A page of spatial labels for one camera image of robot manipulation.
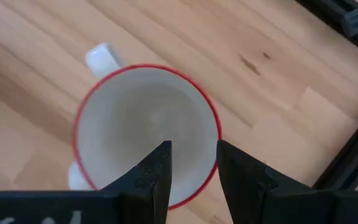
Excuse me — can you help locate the white mug red rim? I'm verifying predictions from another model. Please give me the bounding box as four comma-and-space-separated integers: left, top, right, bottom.
68, 42, 223, 211

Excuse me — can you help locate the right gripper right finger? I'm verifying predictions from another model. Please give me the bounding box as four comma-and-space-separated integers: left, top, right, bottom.
216, 139, 332, 224

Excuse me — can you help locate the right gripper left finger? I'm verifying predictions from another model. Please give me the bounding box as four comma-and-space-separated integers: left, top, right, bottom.
100, 140, 173, 224

